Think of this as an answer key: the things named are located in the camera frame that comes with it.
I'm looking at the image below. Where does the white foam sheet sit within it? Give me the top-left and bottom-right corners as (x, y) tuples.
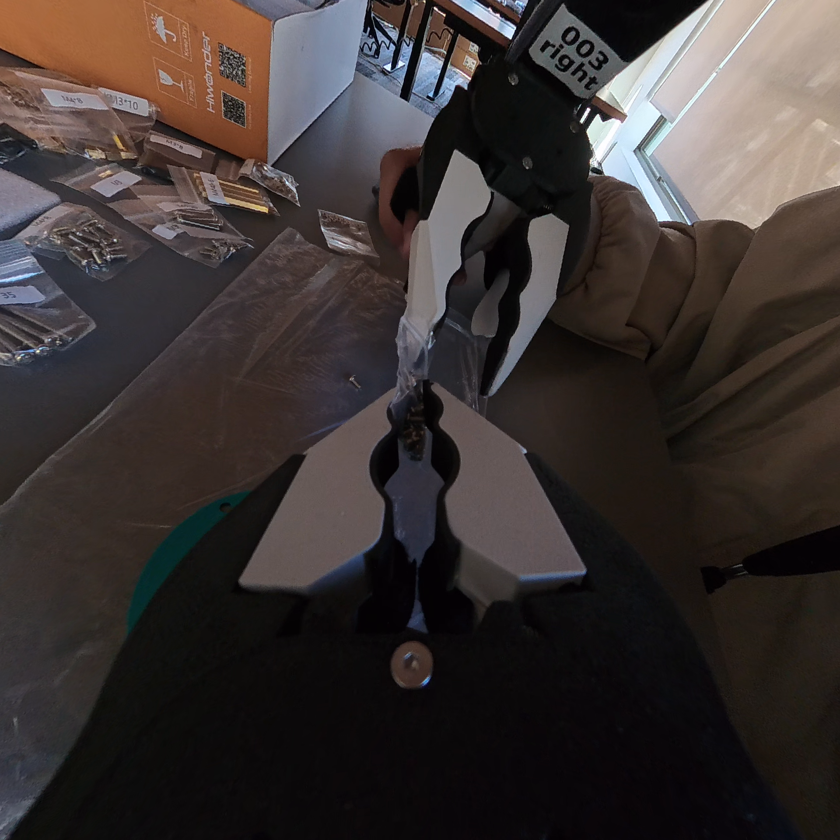
(0, 167), (61, 240)

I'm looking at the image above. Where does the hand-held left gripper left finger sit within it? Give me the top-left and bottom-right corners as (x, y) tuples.
(239, 397), (398, 598)

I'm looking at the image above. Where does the person's right forearm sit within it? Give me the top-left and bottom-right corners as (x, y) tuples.
(548, 174), (756, 361)

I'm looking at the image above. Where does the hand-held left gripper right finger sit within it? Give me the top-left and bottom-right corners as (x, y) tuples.
(423, 379), (588, 621)

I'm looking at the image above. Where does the pile of clear hardware packets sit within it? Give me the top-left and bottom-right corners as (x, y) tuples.
(0, 66), (382, 368)

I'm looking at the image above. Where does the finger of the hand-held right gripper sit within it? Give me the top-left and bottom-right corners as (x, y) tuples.
(481, 213), (571, 397)
(406, 151), (493, 337)

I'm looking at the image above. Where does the small labelled screw bag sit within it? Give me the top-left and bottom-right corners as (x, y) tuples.
(387, 314), (488, 460)

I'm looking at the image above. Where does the teal round metal plate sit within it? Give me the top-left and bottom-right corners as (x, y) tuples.
(125, 491), (253, 634)

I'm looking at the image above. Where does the orange cardboard box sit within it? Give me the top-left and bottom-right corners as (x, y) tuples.
(0, 0), (368, 165)

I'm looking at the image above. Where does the person's right hand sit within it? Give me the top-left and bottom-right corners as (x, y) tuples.
(379, 146), (424, 257)

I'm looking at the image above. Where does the wooden background desk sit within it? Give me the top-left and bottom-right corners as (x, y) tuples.
(430, 0), (627, 122)

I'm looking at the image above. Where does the large clear plastic bag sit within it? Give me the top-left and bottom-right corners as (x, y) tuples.
(0, 228), (490, 840)

